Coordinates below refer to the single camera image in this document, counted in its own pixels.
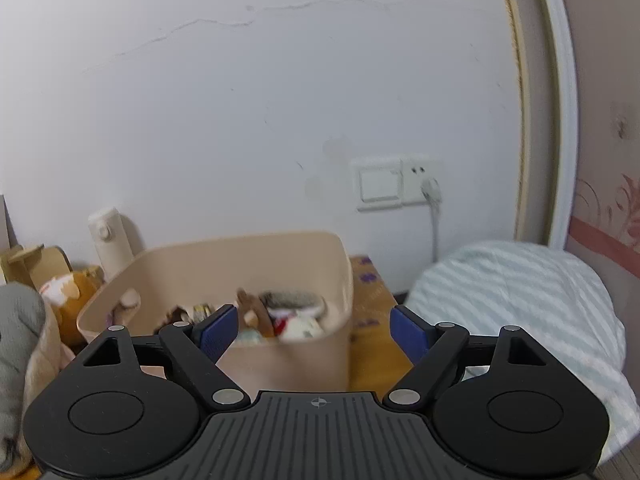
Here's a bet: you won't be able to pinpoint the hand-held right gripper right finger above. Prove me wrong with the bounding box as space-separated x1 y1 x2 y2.
381 304 554 411

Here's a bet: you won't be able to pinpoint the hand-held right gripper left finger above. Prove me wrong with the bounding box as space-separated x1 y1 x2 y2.
74 303 252 411

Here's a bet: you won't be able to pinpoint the brown plush with white hat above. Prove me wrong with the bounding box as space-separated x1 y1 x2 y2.
235 288 277 339

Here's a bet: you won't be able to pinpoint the grey brown furry plush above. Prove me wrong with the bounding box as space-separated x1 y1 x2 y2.
260 290 326 319

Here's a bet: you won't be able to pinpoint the beige plastic container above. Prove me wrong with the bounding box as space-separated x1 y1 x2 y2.
76 231 355 392

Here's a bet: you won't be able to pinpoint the white cat plush red limbs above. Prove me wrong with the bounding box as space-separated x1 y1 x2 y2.
272 309 324 344

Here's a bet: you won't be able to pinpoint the small cream plush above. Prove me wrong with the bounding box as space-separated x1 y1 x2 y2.
109 287 142 327

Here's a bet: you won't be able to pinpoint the striped light blue blanket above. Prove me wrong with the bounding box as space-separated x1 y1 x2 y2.
404 240 640 467

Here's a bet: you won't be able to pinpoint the white thermos bottle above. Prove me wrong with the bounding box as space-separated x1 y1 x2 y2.
88 207 136 282

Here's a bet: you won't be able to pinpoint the orange brown plush toy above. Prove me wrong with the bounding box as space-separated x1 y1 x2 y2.
38 268 104 347

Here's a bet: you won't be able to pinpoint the cardboard pieces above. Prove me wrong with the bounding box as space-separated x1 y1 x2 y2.
0 243 71 292

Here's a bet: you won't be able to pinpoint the grey turtle plush pillow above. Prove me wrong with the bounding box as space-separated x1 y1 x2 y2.
0 282 77 479

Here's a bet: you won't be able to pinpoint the floral wardrobe door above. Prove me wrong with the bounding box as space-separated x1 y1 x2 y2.
552 0 640 281

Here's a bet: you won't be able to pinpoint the white plug with cable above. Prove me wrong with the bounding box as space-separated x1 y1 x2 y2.
420 175 444 264

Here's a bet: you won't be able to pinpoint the white wall switch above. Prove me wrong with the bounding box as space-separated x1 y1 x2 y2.
355 157 404 212

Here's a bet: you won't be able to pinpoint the white wall socket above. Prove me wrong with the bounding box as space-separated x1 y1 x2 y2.
399 157 444 206

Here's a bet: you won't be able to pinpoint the white door frame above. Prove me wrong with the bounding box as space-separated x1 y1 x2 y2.
520 0 581 252

